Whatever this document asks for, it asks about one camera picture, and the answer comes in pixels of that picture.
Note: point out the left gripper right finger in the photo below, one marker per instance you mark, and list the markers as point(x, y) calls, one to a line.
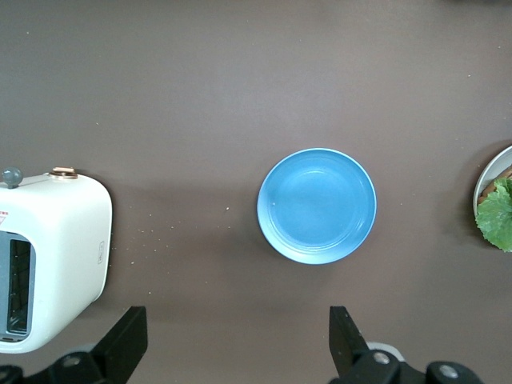
point(348, 352)

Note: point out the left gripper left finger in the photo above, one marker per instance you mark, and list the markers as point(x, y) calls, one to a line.
point(116, 352)

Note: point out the green lettuce leaf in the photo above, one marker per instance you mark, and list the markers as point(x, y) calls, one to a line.
point(498, 216)

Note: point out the brown bread slice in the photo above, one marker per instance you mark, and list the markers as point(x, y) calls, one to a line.
point(508, 173)

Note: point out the blue plate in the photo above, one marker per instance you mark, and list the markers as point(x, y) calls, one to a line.
point(316, 206)

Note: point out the beige plate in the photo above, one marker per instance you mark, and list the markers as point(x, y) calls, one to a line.
point(494, 168)

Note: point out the white toaster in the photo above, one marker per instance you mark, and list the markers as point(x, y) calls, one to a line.
point(68, 240)

